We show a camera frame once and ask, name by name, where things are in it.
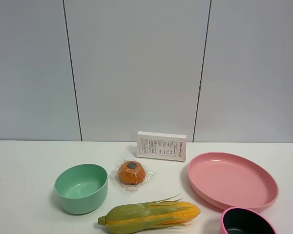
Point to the orange pastry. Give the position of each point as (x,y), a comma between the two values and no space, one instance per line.
(130,174)

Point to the white printed cardboard box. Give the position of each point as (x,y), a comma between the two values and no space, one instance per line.
(161,146)

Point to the green plastic bowl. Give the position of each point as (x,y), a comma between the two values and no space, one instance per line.
(82,189)

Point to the toy corn cob with husk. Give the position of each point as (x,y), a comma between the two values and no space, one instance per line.
(133,218)

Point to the pink plastic plate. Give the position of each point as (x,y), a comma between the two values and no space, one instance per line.
(225,180)

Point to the pink cup with dark interior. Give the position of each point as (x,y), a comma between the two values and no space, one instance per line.
(237,220)

